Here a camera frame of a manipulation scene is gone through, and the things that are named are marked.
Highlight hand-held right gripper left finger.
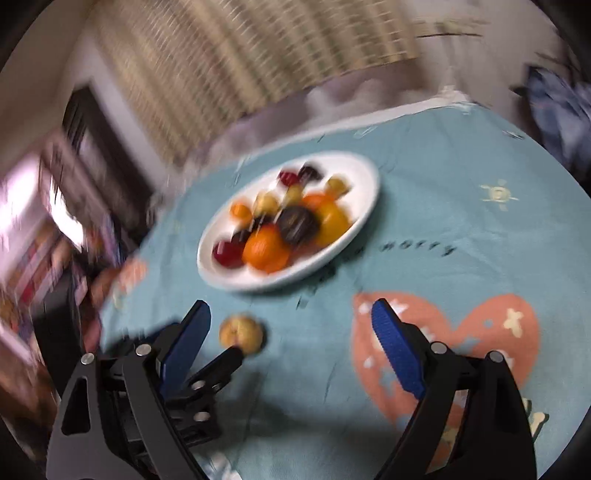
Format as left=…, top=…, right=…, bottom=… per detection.
left=46, top=299, right=213, bottom=480

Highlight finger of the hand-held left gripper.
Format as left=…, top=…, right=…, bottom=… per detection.
left=182, top=346, right=245, bottom=402

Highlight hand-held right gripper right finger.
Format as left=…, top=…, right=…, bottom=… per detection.
left=370, top=298, right=539, bottom=480

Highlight pale striped pepino melon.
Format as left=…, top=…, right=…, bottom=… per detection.
left=219, top=314, right=266, bottom=355

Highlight large orange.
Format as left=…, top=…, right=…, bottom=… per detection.
left=242, top=226, right=293, bottom=274

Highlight large yellow fruit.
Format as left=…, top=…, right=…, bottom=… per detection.
left=316, top=205, right=352, bottom=247

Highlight white oval plate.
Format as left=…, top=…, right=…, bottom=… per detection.
left=197, top=151, right=380, bottom=293

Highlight teal printed tablecloth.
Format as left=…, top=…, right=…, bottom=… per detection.
left=99, top=99, right=591, bottom=480

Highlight shelf with colourful goods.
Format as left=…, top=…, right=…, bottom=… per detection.
left=0, top=152, right=93, bottom=352

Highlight dark wooden cabinet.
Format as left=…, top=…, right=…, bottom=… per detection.
left=62, top=85, right=162, bottom=232

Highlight checked beige curtain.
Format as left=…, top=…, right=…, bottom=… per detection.
left=92, top=0, right=490, bottom=162

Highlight blue clothes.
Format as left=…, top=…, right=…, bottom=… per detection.
left=522, top=65, right=591, bottom=176

